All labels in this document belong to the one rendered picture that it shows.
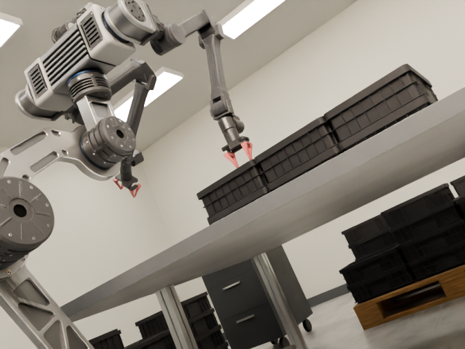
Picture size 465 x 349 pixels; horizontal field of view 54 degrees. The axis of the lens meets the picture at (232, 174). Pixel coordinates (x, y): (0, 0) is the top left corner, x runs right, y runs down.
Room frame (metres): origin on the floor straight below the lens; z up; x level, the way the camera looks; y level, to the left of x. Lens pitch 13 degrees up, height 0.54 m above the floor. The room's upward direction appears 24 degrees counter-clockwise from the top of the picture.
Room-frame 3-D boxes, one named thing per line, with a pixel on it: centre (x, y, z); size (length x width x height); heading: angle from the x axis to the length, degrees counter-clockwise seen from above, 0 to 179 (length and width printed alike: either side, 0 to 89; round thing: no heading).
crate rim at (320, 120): (1.68, -0.32, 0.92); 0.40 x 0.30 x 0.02; 149
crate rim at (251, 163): (1.84, -0.06, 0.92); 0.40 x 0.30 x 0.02; 149
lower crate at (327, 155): (1.68, -0.32, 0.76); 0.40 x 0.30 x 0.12; 149
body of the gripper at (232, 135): (1.71, -0.06, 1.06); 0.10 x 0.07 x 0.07; 66
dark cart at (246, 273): (3.65, 0.20, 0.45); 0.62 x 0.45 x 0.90; 153
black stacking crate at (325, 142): (1.68, -0.32, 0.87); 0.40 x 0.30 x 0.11; 149
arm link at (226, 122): (1.71, -0.06, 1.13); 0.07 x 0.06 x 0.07; 153
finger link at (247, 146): (1.70, -0.08, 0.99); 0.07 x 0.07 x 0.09; 66
